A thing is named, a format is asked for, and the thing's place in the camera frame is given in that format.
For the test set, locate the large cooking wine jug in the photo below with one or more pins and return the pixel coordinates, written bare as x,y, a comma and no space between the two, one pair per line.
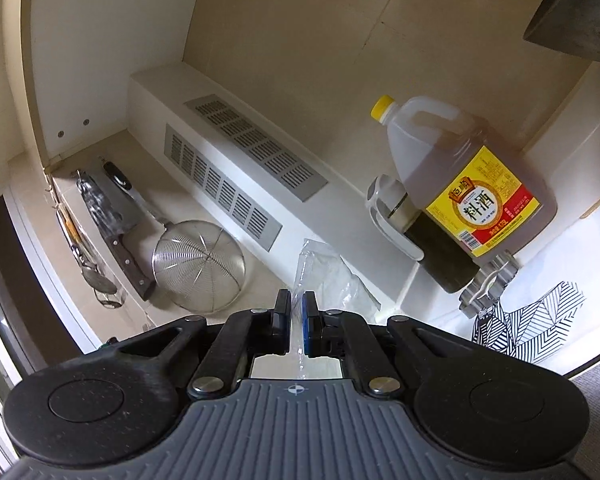
465,176

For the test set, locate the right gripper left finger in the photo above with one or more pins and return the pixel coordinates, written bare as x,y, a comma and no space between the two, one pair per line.
228,351

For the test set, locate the hanging ladle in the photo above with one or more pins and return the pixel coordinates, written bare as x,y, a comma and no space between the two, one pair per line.
104,289

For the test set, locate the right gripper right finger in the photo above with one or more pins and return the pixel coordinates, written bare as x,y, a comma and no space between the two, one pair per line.
346,337

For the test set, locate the white patterned cloth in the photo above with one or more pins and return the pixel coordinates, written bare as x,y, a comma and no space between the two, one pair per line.
531,333

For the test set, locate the dark soy sauce dispenser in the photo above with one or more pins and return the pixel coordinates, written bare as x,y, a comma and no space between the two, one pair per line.
416,235

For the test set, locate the wall vent grille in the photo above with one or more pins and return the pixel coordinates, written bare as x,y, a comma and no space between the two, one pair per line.
226,194
283,165

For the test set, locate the steel mesh strainer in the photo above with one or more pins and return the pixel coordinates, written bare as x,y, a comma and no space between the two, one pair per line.
198,263

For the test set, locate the kitchen cleaver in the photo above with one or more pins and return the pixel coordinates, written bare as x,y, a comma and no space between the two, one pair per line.
114,216

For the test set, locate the clear plastic bag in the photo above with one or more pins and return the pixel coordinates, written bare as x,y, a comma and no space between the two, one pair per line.
320,269

